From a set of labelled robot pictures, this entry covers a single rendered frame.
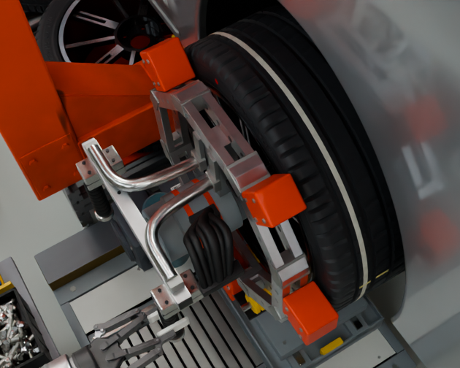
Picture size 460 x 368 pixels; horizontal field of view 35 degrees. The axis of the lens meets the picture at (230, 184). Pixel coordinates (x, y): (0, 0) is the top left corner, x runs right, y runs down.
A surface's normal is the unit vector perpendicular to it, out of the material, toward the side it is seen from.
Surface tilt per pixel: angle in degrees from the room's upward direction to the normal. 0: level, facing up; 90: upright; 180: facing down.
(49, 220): 0
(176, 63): 45
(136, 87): 36
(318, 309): 0
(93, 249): 0
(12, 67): 90
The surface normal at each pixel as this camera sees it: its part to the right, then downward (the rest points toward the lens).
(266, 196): 0.25, 0.00
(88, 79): 0.47, -0.69
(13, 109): 0.51, 0.73
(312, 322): -0.05, -0.51
